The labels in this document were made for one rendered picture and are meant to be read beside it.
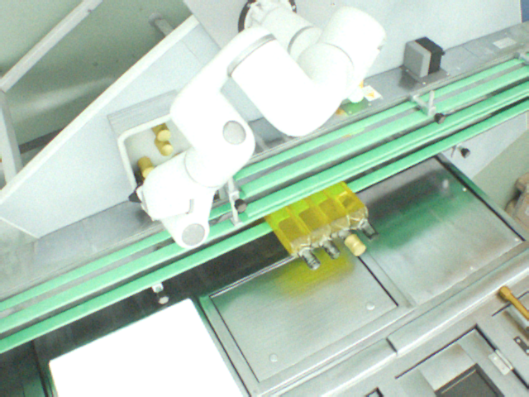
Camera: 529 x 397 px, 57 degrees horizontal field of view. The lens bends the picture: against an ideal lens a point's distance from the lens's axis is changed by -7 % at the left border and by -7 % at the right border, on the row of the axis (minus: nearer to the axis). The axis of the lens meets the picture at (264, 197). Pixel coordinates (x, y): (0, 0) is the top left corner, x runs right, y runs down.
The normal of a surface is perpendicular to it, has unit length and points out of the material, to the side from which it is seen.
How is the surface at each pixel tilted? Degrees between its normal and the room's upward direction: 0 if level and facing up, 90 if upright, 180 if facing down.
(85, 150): 0
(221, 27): 3
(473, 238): 90
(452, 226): 90
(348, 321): 90
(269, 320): 90
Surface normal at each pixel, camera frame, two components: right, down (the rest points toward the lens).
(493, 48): -0.06, -0.67
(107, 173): 0.47, 0.64
